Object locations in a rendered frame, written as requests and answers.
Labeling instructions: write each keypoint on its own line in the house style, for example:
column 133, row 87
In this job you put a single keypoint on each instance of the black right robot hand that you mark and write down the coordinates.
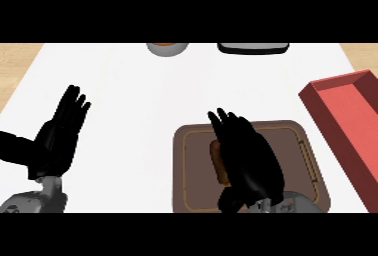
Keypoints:
column 251, row 156

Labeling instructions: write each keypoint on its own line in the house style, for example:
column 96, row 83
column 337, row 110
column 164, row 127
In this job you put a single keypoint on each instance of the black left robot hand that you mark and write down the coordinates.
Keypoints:
column 56, row 143

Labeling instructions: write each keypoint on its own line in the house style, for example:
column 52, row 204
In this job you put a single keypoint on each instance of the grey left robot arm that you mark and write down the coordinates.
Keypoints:
column 37, row 196

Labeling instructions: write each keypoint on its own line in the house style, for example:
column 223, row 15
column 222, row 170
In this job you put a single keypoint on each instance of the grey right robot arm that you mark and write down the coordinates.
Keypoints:
column 289, row 203

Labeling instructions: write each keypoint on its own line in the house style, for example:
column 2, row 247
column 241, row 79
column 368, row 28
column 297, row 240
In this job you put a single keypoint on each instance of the orange-brown sweet potato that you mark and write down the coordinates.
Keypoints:
column 217, row 160

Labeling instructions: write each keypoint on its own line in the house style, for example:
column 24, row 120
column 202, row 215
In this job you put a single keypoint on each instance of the brown tray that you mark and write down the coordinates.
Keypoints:
column 300, row 156

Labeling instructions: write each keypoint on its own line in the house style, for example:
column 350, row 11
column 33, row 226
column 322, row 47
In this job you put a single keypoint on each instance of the red cardboard box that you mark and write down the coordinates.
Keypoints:
column 344, row 123

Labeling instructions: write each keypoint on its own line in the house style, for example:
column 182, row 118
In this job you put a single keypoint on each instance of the black and grey appliance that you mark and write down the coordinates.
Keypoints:
column 253, row 48

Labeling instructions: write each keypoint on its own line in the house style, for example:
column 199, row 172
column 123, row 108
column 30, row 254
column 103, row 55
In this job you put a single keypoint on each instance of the grey bowl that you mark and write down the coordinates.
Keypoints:
column 167, row 49

